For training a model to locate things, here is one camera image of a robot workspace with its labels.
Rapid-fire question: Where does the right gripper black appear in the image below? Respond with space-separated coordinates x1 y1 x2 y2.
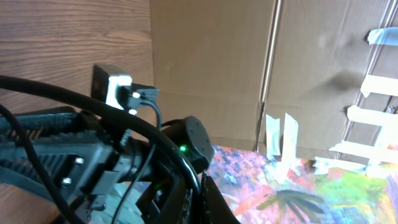
1 106 187 223

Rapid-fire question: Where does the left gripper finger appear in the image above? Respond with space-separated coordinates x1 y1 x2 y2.
201 172 240 224

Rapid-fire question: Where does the black USB cable bundle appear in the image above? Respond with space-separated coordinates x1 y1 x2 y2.
0 74 203 224

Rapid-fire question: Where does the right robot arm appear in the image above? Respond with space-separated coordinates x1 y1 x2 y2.
1 107 220 223

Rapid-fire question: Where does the colourful painted sheet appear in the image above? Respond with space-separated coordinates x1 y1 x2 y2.
206 146 397 223

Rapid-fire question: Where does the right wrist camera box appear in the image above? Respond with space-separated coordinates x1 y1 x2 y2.
91 63 132 110

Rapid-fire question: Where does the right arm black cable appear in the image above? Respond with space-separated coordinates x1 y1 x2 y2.
110 83 164 224

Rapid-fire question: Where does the cardboard wall panel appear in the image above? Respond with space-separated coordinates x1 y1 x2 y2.
150 0 397 164

